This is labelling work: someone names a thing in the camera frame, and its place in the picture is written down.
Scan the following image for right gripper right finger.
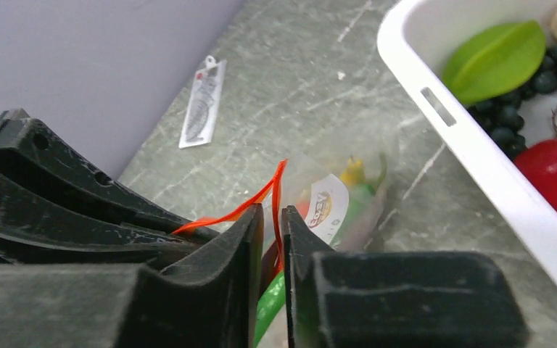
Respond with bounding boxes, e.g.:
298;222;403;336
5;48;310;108
281;206;530;347

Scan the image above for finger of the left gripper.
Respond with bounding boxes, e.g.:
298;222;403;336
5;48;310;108
0;109;216;243
0;174;202;268

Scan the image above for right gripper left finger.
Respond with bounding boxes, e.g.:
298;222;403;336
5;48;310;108
0;204;264;347

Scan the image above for clear zip top bag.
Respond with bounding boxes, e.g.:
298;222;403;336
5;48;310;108
174;139;398;347

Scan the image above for yellow toy chili pepper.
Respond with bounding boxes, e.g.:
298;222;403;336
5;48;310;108
339;156;366;186

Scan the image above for white plastic food bin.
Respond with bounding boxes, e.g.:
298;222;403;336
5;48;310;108
377;1;557;285

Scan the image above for white tag card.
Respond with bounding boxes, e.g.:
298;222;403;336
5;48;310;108
178;55;227;149

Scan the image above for black toy grapes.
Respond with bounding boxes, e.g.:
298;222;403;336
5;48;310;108
466;44;557;160

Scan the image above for green toy lime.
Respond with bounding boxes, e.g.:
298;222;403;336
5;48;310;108
441;20;546;104

